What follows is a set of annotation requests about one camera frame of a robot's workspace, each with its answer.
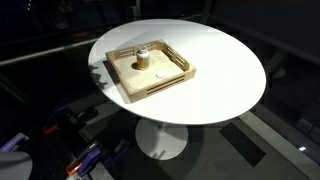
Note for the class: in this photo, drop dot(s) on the white medicine bottle lid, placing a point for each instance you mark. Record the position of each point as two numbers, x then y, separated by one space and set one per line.
160 75

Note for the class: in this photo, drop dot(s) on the square wooden slatted tray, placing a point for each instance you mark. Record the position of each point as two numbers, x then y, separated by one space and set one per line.
150 75

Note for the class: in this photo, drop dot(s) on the dark floor mat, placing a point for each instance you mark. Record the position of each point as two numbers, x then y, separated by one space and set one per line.
242 144

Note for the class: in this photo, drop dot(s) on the grey metal railing pipe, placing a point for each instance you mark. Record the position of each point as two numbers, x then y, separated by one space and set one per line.
50 50

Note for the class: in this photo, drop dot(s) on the grey rounded stand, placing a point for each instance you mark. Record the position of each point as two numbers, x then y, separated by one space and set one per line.
15 166

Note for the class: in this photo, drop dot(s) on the white pedestal table base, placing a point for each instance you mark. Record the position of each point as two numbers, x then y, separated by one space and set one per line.
161 140

